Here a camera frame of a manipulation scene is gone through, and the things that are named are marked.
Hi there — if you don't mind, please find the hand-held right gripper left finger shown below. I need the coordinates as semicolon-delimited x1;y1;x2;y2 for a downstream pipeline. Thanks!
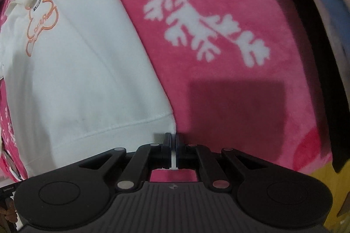
78;133;173;191

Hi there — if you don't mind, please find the white hoodie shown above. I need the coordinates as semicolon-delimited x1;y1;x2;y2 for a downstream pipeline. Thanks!
0;0;178;181

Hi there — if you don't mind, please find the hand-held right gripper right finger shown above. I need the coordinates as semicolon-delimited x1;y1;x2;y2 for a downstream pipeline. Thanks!
175;134;270;191

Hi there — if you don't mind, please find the pink floral blanket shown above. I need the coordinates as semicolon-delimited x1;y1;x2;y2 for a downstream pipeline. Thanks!
0;0;335;184

